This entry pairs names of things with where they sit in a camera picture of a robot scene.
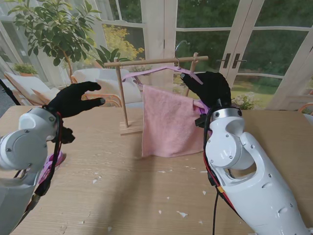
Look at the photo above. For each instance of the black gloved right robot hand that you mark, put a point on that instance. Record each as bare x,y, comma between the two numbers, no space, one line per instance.
212,88

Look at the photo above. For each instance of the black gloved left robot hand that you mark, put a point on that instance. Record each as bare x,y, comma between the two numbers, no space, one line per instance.
71,100

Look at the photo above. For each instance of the purple clothes peg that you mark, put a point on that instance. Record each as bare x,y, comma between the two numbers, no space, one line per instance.
52,162
203,110

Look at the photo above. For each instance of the pink square towel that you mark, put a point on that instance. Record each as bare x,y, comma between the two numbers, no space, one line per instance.
166,122

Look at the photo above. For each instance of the pink plastic clothes hanger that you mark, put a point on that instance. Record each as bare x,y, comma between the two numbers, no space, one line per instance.
151,70

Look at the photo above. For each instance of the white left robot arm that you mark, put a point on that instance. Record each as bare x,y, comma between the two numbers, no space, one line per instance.
24,147

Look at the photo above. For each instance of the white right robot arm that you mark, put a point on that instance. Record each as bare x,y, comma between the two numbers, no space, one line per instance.
244,183

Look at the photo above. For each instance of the printed garden backdrop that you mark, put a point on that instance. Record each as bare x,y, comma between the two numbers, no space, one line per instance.
207,36

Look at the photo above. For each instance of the black tripod leg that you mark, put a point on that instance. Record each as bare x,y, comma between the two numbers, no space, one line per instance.
8,90

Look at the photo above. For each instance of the wooden hanging rack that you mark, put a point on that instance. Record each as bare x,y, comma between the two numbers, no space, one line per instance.
146,61

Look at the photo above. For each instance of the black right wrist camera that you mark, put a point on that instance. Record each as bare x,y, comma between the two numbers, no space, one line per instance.
200,121

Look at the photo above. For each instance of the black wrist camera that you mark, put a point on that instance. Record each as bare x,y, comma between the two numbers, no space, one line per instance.
66,135
200,121

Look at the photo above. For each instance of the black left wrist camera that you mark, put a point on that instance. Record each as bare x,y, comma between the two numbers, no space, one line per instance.
66,135

